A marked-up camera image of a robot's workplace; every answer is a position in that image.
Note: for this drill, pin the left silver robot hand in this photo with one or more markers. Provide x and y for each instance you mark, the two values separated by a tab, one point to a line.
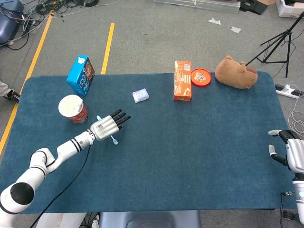
104	127

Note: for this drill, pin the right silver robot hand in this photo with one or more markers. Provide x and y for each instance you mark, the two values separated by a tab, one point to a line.
297	154

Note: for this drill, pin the light blue toothbrush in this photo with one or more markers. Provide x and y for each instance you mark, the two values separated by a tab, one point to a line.
115	141

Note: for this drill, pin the white toothpaste tube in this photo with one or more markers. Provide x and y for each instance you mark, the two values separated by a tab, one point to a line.
78	107

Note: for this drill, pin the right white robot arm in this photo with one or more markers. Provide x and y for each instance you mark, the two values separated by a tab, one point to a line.
299	190

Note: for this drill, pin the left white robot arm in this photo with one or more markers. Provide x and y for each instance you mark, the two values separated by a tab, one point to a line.
69	147

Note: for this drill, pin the blue robot base seat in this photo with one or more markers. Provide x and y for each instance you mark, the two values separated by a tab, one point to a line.
149	219

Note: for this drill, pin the red instant noodle cup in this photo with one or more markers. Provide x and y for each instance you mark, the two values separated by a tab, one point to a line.
69	107

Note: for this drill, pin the small white tissue pack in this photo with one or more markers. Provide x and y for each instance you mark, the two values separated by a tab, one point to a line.
140	95

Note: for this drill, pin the blue cookie box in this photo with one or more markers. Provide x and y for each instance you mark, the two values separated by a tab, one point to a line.
79	76

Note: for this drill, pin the white power strip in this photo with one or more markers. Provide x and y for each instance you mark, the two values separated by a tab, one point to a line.
285	90

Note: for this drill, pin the blue felt table cloth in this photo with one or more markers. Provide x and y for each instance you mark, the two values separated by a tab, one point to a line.
166	154

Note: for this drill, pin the short yellow floor tape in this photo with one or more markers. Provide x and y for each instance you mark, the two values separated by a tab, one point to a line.
108	47

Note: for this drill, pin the orange snack box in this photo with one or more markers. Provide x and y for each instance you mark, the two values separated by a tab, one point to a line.
183	80

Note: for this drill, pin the black shoe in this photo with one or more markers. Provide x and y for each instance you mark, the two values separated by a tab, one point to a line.
13	95

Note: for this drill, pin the long yellow floor tape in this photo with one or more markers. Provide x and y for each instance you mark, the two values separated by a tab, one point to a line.
35	57

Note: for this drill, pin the brown capybara plush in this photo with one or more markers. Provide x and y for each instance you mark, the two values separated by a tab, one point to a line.
234	73

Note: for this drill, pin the beige trouser leg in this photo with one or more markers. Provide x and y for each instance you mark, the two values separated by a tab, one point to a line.
4	88

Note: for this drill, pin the red round tin lid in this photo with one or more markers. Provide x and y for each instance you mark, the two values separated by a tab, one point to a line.
201	77

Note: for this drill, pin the black tripod stand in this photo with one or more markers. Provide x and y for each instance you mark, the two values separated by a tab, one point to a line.
288	31

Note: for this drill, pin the crumpled white paper scrap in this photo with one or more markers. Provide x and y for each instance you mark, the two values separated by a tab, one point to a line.
215	21
236	29

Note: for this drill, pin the dark blue padded chair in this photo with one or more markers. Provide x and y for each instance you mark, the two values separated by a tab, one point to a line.
8	23

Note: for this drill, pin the white storage box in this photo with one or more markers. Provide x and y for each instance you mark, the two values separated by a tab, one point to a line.
288	9

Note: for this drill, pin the black flat floor object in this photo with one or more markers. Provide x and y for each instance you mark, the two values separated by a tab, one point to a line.
253	6

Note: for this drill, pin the brown cardboard box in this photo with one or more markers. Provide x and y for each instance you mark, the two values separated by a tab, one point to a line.
267	2

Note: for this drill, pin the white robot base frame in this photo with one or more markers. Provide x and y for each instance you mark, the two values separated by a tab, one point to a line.
64	221

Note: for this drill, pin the aluminium rail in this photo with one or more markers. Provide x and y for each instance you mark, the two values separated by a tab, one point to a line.
197	4

